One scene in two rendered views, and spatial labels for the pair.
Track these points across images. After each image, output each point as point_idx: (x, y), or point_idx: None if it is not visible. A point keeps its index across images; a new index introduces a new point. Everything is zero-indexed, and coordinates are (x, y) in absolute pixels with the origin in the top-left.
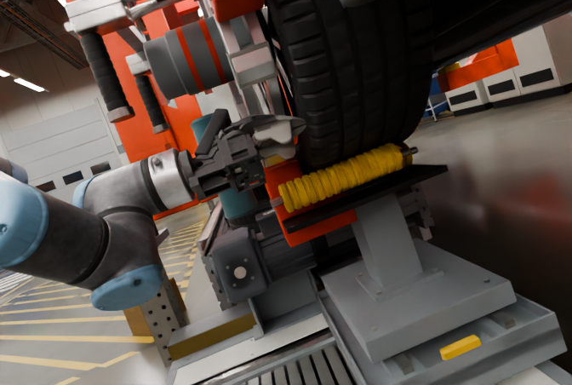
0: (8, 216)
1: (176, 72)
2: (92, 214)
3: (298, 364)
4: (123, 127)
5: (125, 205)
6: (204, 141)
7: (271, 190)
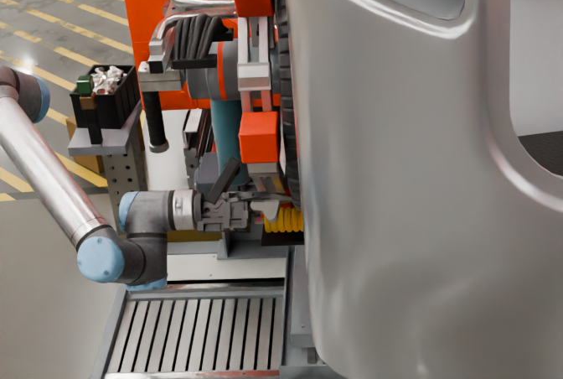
0: (110, 267)
1: (208, 93)
2: (138, 250)
3: (249, 301)
4: (134, 9)
5: (153, 232)
6: (214, 191)
7: None
